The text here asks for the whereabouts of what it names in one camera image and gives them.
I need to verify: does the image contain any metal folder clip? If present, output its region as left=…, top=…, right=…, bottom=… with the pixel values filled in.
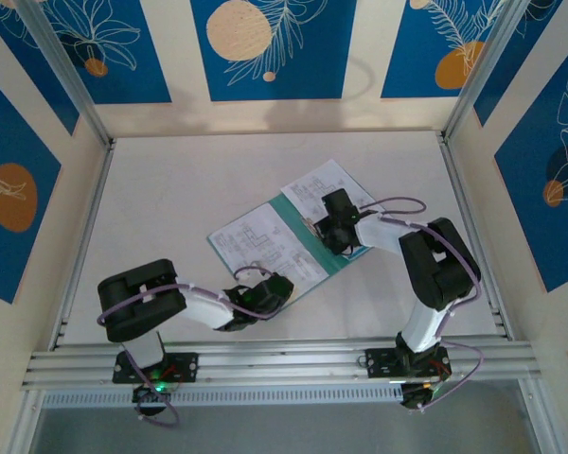
left=302, top=216, right=327, bottom=238

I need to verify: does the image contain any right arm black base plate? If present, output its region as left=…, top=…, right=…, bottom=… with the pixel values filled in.
left=364, top=347, right=453, bottom=379

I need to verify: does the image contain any aluminium frame post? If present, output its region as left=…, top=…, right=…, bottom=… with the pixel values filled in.
left=4, top=390, right=46, bottom=454
left=518, top=380, right=567, bottom=454
left=16, top=0, right=115, bottom=148
left=447, top=0, right=526, bottom=141

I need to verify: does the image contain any blue floral wall panel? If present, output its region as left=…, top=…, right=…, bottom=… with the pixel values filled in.
left=494, top=44, right=568, bottom=293
left=42, top=0, right=172, bottom=105
left=381, top=0, right=510, bottom=100
left=190, top=0, right=360, bottom=102
left=0, top=65, right=62, bottom=305

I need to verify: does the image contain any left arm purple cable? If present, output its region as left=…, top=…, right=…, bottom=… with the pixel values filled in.
left=97, top=267, right=285, bottom=429

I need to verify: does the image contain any aluminium side rail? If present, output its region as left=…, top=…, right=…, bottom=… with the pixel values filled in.
left=46, top=139, right=117, bottom=352
left=437, top=131, right=517, bottom=342

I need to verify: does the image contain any grey slotted cable duct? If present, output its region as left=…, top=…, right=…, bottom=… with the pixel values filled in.
left=41, top=383, right=408, bottom=410

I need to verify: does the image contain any green paper folder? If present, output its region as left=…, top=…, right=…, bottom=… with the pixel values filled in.
left=206, top=191, right=361, bottom=276

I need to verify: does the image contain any aluminium mounting rail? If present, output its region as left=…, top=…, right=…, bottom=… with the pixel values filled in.
left=21, top=338, right=545, bottom=392

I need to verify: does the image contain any white technical drawing sheet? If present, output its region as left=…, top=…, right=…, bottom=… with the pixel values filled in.
left=281, top=158, right=375, bottom=223
left=210, top=203, right=326, bottom=300

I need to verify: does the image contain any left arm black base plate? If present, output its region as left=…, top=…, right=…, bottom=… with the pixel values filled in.
left=112, top=352, right=200, bottom=384

